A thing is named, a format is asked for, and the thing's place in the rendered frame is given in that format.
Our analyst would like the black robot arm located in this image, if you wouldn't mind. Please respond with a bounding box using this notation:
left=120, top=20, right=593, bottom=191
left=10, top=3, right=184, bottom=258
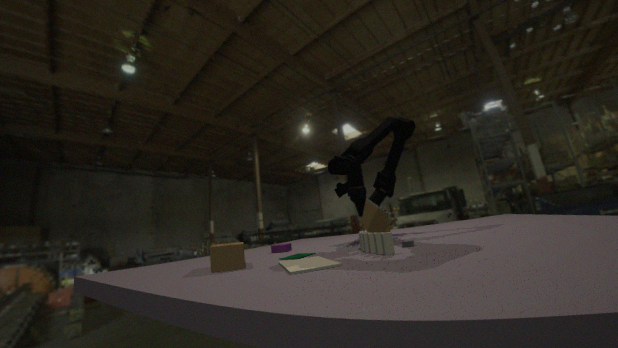
left=328, top=117, right=415, bottom=207

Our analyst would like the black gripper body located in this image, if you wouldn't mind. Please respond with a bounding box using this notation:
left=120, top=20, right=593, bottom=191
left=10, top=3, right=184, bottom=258
left=347, top=173, right=366, bottom=198

